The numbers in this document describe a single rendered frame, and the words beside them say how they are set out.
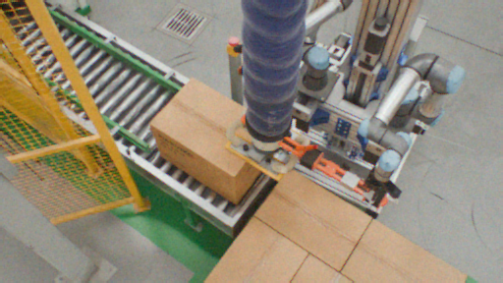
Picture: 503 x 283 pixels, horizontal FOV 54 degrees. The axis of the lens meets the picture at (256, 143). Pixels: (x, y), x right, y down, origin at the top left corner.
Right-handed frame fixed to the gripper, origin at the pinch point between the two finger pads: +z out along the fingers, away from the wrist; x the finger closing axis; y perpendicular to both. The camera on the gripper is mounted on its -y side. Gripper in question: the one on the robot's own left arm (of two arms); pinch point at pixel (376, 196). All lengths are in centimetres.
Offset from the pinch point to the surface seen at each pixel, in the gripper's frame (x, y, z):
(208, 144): 13, 91, 29
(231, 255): 47, 52, 70
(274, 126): 8, 53, -21
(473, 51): -231, 4, 123
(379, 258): -2, -18, 69
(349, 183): 2.6, 13.3, -1.3
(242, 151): 14, 68, 11
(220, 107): -10, 101, 29
